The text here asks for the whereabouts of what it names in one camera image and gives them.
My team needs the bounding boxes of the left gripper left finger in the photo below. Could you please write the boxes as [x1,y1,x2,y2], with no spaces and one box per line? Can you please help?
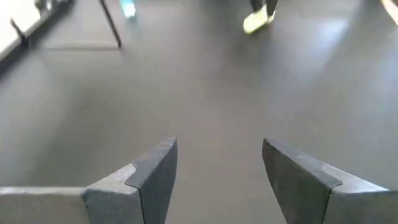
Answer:
[81,136,178,224]

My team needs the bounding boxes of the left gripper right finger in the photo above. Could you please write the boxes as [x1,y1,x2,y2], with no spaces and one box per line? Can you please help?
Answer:
[261,138,398,224]

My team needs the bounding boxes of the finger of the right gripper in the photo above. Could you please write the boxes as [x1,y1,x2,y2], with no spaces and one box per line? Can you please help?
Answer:
[266,0,279,16]
[250,0,264,13]

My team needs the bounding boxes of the yellow medicine bottle white cap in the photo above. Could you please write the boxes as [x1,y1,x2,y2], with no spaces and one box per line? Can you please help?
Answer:
[242,4,276,35]

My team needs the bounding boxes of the teal medicine bottle white cap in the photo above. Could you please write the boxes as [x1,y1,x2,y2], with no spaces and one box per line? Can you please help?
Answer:
[119,0,137,19]

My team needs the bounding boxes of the wooden shelf black metal legs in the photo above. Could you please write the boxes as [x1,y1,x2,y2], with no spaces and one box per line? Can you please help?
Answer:
[42,0,124,51]

